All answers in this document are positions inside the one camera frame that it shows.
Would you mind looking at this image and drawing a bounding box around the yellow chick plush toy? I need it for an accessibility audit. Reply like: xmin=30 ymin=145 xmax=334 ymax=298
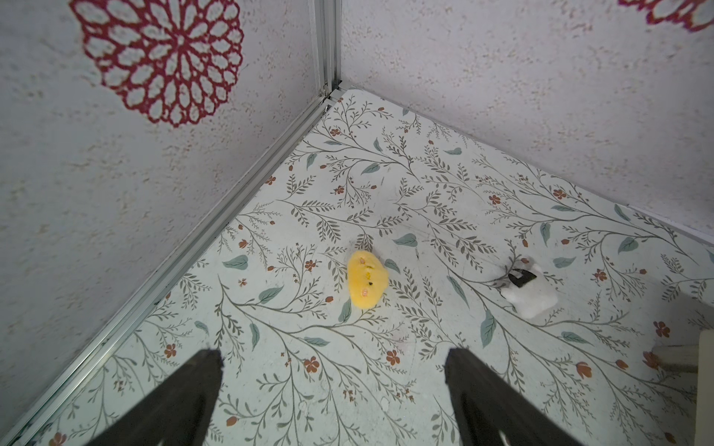
xmin=347 ymin=251 xmax=389 ymax=310

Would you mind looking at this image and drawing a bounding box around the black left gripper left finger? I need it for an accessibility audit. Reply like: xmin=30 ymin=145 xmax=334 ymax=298
xmin=89 ymin=349 xmax=223 ymax=446

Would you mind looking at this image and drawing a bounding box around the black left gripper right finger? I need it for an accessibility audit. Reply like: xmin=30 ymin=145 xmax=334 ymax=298
xmin=444 ymin=349 xmax=579 ymax=445

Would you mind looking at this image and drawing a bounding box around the white two-tier shelf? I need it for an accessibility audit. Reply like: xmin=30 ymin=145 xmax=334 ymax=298
xmin=653 ymin=330 xmax=713 ymax=445

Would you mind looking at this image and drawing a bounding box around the white and black plush toy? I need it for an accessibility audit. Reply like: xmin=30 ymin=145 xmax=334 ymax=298
xmin=499 ymin=258 xmax=558 ymax=320

